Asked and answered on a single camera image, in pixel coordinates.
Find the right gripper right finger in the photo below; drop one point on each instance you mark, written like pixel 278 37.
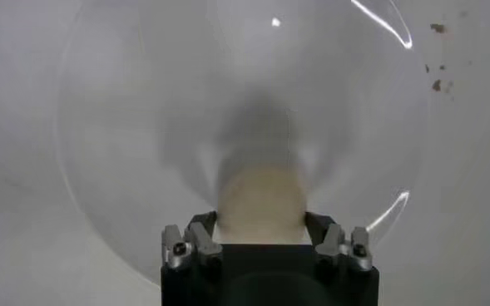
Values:
pixel 336 243

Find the white steamed baozi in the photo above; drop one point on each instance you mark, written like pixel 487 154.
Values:
pixel 263 203

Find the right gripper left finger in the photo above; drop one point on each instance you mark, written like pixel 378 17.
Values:
pixel 199 243

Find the white oval plate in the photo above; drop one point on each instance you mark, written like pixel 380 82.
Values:
pixel 145 104

